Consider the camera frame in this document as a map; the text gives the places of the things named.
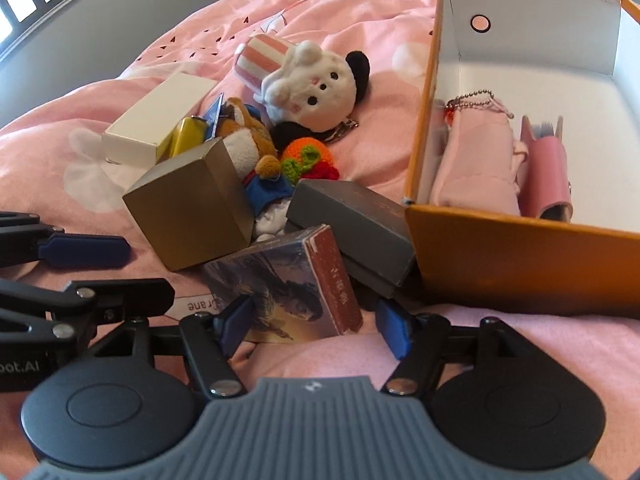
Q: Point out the printed picture card box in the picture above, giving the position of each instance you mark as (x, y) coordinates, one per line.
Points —
(285, 285)

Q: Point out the white rectangular box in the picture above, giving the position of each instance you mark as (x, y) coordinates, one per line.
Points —
(145, 125)

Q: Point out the white cardboard box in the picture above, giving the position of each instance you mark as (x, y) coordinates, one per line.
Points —
(500, 270)

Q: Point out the yellow plastic item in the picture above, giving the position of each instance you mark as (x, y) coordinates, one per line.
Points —
(187, 135)

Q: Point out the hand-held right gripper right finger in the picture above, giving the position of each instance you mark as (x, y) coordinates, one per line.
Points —
(395, 330)

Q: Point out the white and black plush toy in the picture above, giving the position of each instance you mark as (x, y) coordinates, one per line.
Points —
(320, 85)

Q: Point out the brown plush toy blue clothes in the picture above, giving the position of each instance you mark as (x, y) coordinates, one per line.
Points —
(247, 150)

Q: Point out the pink printed bedsheet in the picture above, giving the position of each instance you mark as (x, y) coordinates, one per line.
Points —
(350, 10)

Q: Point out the grey flat box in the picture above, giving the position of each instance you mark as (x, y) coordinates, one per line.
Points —
(355, 225)

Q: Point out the orange crochet toy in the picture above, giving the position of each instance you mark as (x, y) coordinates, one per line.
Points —
(302, 157)

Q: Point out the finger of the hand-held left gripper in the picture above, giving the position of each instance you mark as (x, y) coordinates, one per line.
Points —
(85, 252)
(122, 296)

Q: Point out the blue card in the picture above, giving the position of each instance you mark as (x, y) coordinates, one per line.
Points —
(216, 115)

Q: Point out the gold cardboard box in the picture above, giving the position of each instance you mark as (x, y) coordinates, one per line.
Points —
(190, 210)

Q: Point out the pink striped plush bucket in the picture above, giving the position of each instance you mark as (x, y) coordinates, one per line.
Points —
(262, 60)

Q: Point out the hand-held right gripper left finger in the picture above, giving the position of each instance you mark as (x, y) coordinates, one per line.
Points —
(232, 325)

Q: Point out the pink leather case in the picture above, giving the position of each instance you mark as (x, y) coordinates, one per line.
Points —
(545, 175)

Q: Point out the pink cloth pouch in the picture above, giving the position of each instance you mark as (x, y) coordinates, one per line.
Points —
(475, 170)

